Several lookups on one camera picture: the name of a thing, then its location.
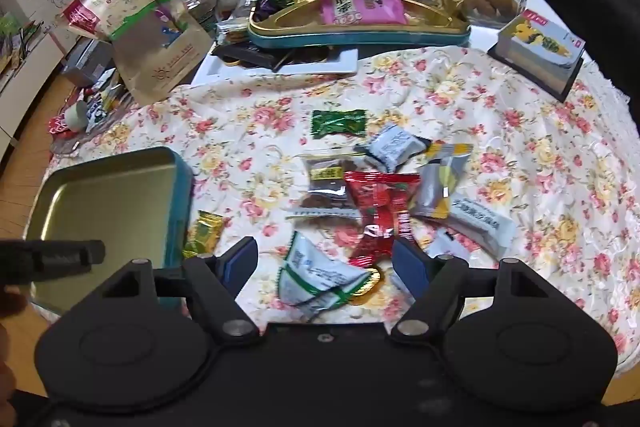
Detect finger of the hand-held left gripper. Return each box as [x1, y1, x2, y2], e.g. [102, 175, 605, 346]
[0, 239, 107, 283]

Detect white green-edged snack packet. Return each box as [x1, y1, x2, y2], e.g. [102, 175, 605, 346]
[276, 231, 373, 323]

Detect pink snack packet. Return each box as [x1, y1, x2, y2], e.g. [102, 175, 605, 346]
[317, 0, 408, 26]

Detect teal rectangular tin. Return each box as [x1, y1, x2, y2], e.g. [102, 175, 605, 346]
[25, 146, 195, 315]

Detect white rectangular tray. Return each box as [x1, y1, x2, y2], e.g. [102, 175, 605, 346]
[192, 48, 360, 85]

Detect gold green candy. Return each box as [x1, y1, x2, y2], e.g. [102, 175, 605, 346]
[182, 210, 226, 260]

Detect person's left hand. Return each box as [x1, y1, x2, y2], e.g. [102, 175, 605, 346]
[0, 284, 28, 413]

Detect thick book yellow cover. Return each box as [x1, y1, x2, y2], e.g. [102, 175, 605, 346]
[487, 9, 586, 102]

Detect clear glass jar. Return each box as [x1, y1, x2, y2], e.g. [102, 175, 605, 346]
[172, 0, 218, 30]

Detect white black-print snack packet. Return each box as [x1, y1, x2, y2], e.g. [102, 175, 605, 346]
[425, 197, 518, 258]

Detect teal oval tin tray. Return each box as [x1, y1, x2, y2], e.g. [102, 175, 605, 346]
[247, 0, 471, 50]

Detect clear biscuit packet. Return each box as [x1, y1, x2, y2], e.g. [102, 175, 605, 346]
[216, 19, 251, 44]

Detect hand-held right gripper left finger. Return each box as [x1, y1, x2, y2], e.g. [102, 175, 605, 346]
[102, 236, 261, 339]

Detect green foil candy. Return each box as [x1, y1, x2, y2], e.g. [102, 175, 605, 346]
[310, 108, 368, 138]

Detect gold foil coin candy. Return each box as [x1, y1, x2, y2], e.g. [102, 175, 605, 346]
[350, 267, 385, 305]

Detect brown jerky snack packet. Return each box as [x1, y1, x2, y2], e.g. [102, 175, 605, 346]
[286, 155, 358, 220]

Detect floral tablecloth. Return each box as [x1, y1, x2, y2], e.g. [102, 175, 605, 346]
[47, 44, 640, 375]

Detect grey yellow snack packet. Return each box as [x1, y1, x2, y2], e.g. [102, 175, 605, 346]
[412, 143, 475, 220]

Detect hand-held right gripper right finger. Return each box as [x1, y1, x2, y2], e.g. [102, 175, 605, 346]
[390, 238, 548, 343]

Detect black snack packet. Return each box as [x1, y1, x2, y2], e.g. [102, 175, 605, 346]
[210, 43, 296, 70]

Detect red snack packet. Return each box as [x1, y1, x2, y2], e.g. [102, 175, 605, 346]
[344, 171, 422, 265]

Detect kraft paper bag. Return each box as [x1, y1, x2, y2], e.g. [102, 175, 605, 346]
[60, 0, 215, 106]

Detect black sofa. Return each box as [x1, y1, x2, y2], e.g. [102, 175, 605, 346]
[520, 0, 640, 108]

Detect blue white snack packet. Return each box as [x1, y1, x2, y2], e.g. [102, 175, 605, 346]
[354, 123, 433, 172]

